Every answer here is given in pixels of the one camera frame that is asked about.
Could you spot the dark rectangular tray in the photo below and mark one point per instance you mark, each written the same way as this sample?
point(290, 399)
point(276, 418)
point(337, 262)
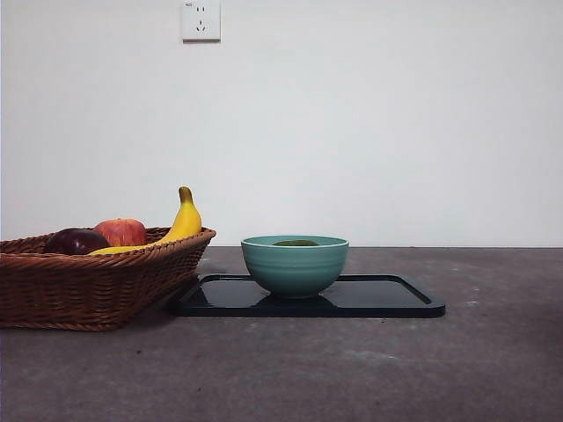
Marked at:
point(387, 299)

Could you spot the yellow banana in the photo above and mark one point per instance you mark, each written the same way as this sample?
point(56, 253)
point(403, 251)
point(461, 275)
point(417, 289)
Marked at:
point(187, 220)

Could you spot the red apple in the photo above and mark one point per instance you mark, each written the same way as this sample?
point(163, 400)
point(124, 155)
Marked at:
point(123, 230)

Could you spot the teal ceramic bowl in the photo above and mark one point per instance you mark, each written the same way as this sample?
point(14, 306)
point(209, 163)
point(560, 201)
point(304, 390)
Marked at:
point(294, 272)

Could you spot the green avocado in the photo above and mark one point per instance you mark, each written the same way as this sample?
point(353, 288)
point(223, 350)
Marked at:
point(294, 242)

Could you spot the brown wicker basket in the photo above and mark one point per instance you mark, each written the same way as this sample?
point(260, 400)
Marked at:
point(88, 290)

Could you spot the dark purple round fruit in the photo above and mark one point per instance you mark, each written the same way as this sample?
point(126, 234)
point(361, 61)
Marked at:
point(75, 242)

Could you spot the white wall outlet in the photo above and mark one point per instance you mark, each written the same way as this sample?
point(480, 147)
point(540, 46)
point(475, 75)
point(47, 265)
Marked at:
point(201, 21)

